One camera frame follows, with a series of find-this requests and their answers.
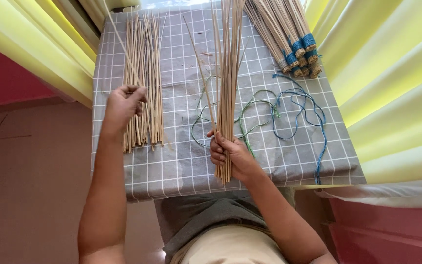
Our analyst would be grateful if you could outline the person's left hand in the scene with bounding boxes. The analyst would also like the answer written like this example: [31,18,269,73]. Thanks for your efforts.
[103,85,148,135]

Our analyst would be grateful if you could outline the white plastic sheet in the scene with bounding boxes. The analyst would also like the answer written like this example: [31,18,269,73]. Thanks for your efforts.
[315,177,422,209]

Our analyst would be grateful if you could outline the grey checked tablecloth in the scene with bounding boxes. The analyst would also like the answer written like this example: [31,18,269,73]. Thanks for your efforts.
[90,3,368,202]

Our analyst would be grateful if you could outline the bundle of rattan sticks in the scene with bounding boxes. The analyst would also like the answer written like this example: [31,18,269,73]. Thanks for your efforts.
[210,0,247,185]

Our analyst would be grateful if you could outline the person's grey shirt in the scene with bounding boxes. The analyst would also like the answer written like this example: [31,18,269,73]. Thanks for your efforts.
[154,187,296,264]

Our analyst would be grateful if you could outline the blue string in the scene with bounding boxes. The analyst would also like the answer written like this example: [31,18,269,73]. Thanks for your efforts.
[271,73,328,185]

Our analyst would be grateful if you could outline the person's beige trousers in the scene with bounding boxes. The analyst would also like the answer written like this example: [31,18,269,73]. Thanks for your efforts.
[170,224,289,264]

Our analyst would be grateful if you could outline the person's right hand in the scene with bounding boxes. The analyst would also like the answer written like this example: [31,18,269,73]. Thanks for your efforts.
[206,129,264,182]

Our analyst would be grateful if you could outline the green string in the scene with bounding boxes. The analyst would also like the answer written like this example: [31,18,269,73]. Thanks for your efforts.
[190,75,282,159]

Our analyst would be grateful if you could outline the heap of blue-tied stick bundles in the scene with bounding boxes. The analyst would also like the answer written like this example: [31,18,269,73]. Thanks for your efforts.
[244,0,324,79]

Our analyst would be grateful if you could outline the flat pile of rattan sticks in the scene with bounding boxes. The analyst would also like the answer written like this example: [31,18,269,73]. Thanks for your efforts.
[122,12,166,154]

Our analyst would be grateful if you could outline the single thin rattan stick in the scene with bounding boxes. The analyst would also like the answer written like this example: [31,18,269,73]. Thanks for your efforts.
[183,15,217,132]
[102,0,173,151]

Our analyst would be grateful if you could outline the yellow curtain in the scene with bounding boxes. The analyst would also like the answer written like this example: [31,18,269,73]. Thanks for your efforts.
[295,0,422,190]
[0,0,141,109]

